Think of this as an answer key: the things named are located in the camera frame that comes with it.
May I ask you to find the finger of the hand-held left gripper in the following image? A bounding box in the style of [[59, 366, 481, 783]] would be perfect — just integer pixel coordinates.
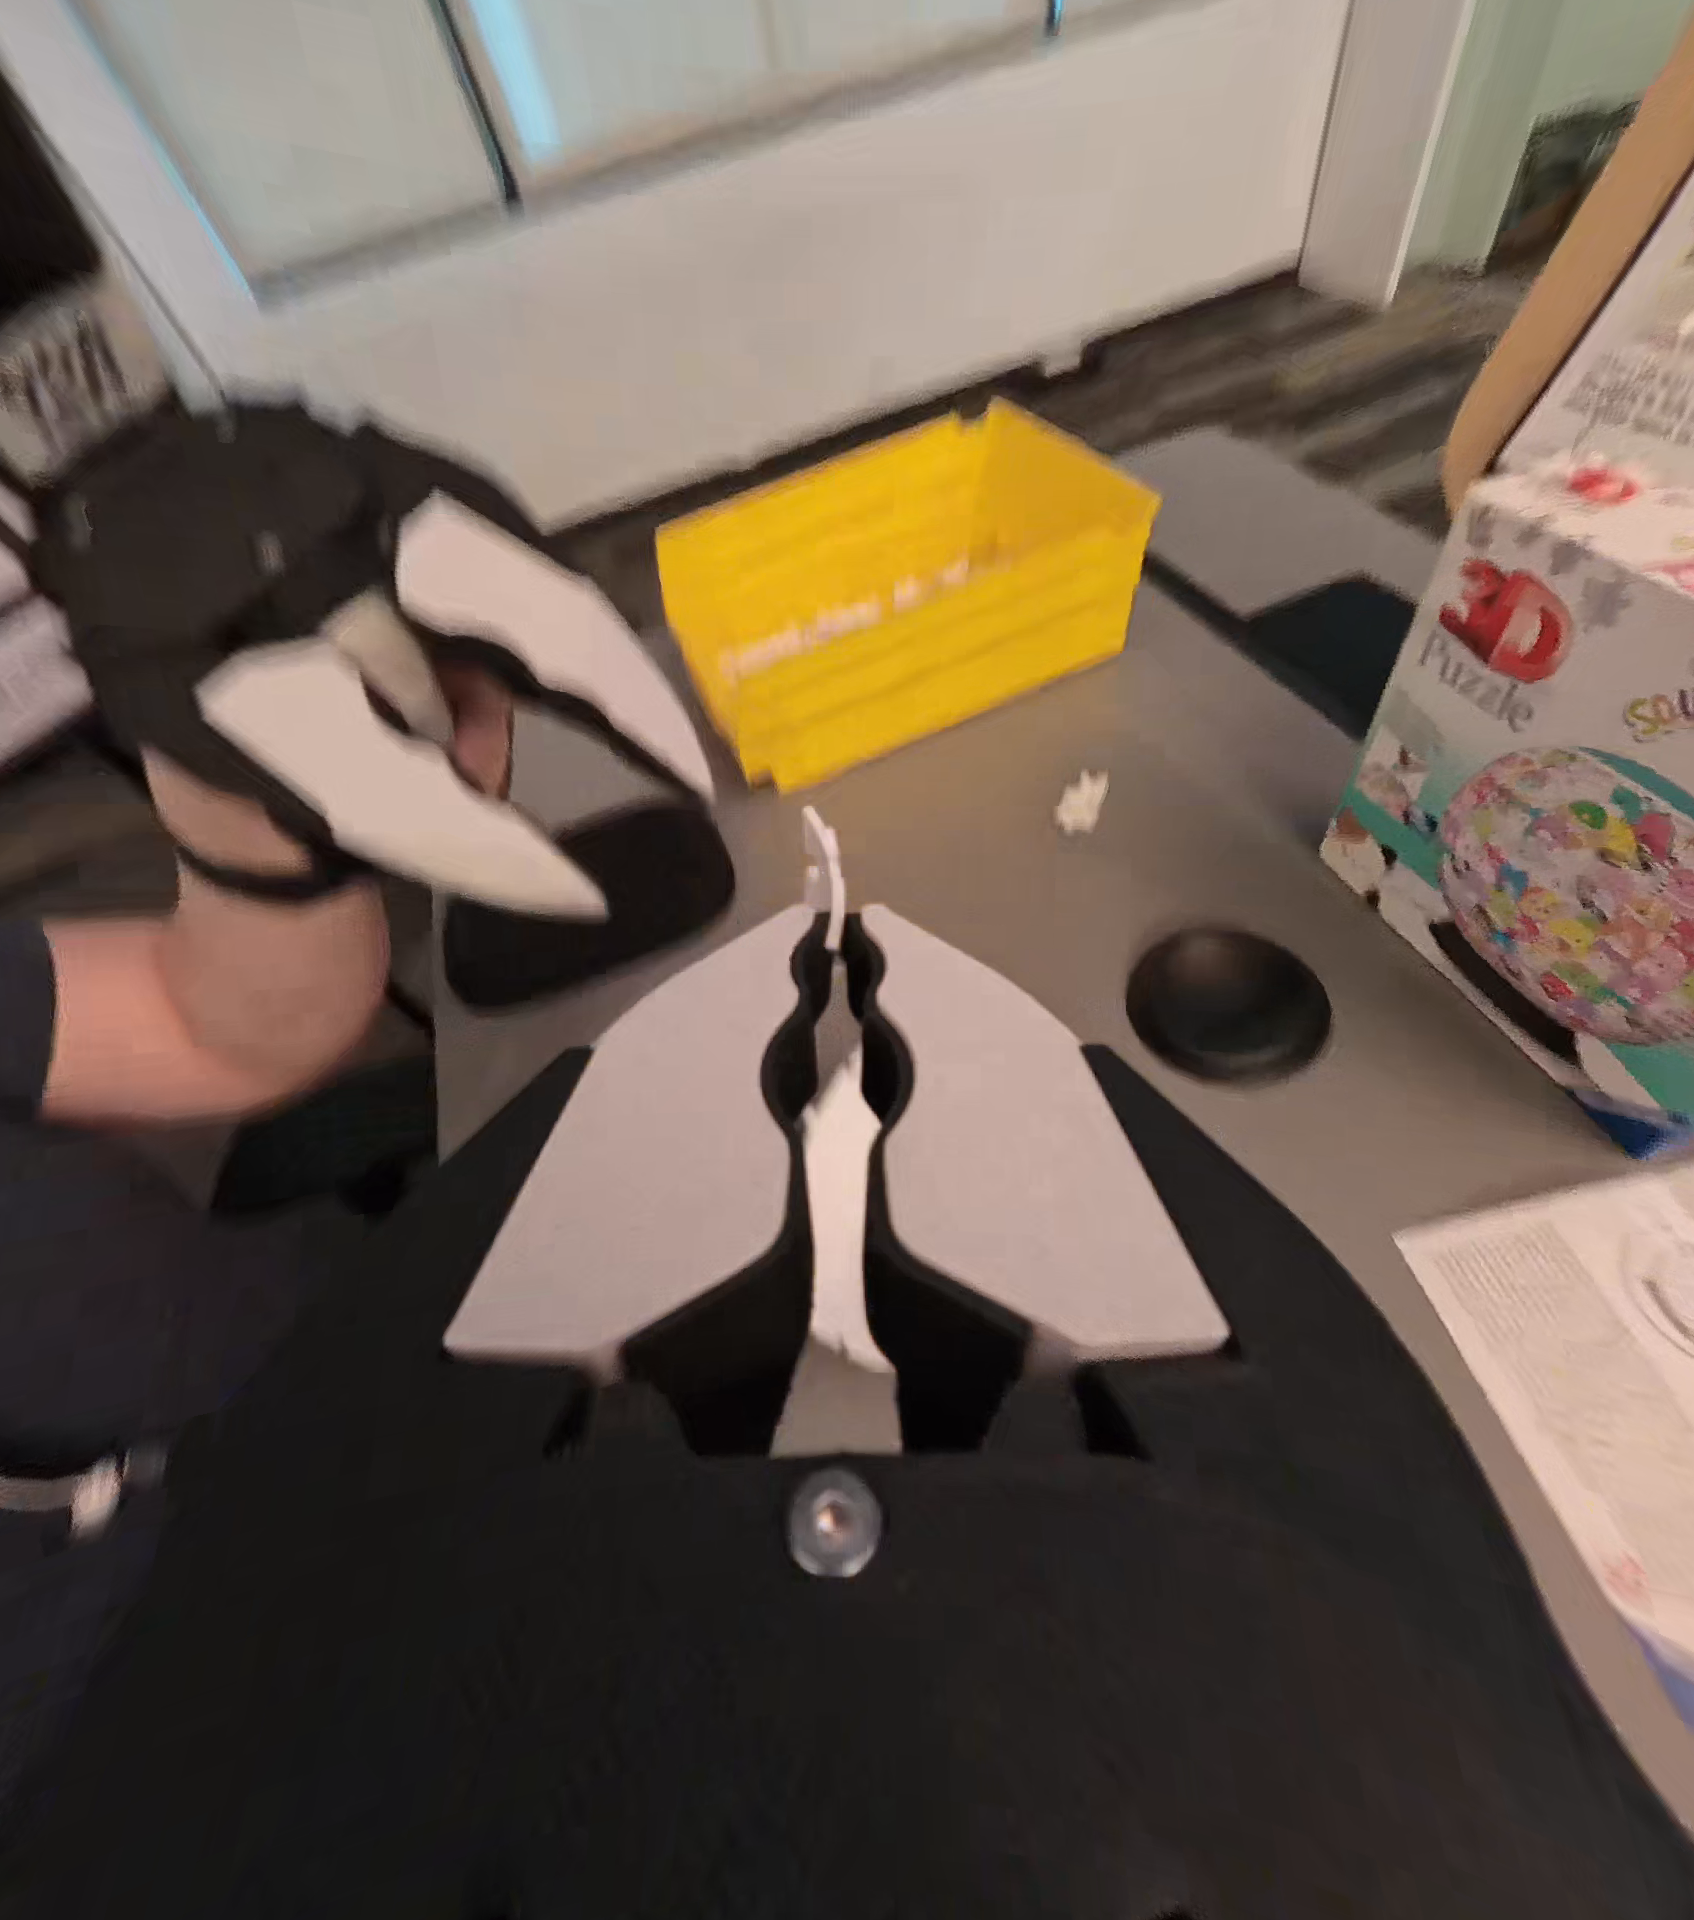
[[193, 630, 618, 927], [385, 491, 724, 807]]

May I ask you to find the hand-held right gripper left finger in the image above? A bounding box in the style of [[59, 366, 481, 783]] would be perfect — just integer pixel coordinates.
[[446, 911, 833, 1376]]

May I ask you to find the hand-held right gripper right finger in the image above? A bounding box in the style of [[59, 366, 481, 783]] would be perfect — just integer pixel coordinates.
[[848, 900, 1233, 1376]]

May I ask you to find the white puzzle piece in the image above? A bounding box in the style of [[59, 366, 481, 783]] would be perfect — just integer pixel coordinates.
[[796, 805, 899, 1376]]

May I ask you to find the person's left forearm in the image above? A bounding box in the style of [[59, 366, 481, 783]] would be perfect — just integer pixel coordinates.
[[37, 781, 405, 1131]]

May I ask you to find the black round ball stand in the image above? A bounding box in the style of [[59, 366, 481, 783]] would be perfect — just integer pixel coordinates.
[[1123, 922, 1338, 1089]]

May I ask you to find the colourful puzzle box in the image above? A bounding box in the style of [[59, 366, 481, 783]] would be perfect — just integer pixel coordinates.
[[1317, 451, 1694, 1161]]

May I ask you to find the person's left hand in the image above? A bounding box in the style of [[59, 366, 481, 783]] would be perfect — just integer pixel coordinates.
[[142, 661, 526, 903]]

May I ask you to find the black chair armrest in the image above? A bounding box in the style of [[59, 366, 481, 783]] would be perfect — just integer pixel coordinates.
[[439, 792, 741, 1016]]

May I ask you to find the yellow storage bin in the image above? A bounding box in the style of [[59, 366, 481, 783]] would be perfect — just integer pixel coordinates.
[[652, 397, 1164, 798]]

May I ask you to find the large window with blinds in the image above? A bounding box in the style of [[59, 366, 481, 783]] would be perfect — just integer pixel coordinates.
[[61, 0, 1360, 303]]

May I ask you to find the white instruction leaflet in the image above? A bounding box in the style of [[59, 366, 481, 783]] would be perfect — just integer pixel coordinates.
[[1394, 1127, 1694, 1749]]

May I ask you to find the white drawstring cord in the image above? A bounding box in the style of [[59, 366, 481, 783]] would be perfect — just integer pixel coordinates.
[[0, 1450, 165, 1538]]

